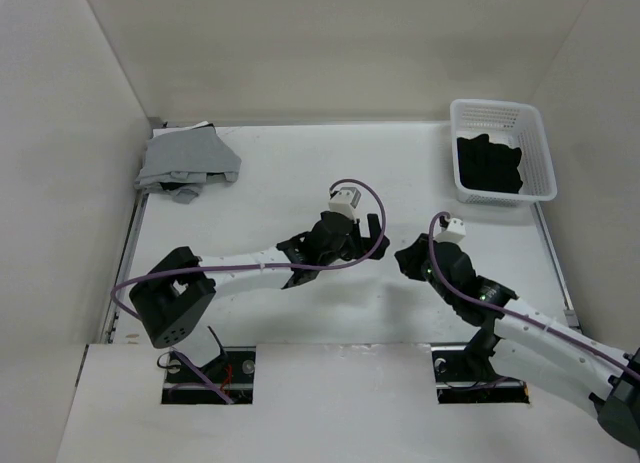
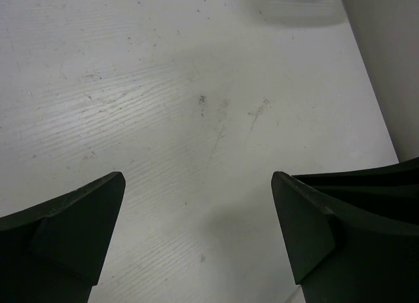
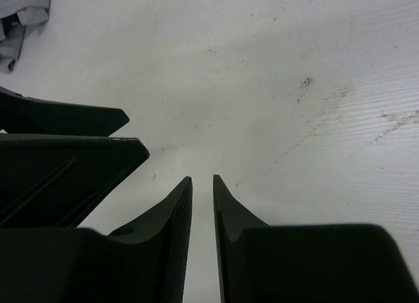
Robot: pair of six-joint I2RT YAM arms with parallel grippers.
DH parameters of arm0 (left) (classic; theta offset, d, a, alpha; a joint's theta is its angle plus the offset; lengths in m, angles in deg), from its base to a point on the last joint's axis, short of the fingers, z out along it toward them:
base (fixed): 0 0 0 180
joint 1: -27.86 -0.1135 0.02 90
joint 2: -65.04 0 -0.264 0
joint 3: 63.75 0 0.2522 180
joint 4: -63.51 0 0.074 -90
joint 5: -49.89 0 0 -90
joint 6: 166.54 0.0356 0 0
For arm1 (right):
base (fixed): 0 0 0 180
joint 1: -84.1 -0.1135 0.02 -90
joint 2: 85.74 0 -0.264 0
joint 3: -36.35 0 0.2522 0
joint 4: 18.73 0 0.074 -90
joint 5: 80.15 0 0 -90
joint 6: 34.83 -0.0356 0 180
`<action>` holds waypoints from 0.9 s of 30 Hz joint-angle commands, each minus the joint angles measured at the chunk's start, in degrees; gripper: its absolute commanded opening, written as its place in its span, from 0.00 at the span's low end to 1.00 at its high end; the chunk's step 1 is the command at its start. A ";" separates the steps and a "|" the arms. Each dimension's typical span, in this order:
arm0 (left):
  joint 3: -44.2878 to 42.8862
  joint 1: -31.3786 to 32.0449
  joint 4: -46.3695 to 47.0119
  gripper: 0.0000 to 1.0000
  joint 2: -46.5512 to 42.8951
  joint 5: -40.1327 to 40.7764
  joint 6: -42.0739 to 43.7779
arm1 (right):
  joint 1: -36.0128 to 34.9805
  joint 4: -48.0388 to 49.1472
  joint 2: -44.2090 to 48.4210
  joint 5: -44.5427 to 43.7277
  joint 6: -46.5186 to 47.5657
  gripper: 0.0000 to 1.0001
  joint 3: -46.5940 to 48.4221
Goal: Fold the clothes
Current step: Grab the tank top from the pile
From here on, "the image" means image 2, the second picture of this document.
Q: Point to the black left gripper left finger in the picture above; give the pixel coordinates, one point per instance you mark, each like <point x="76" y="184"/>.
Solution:
<point x="55" y="251"/>

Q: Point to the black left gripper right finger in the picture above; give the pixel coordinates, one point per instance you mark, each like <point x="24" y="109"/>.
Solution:
<point x="352" y="236"/>

